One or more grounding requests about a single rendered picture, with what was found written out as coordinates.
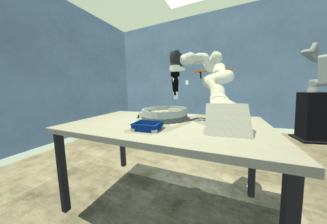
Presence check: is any blue shallow tray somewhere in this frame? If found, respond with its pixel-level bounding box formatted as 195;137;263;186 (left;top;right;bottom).
130;120;164;133

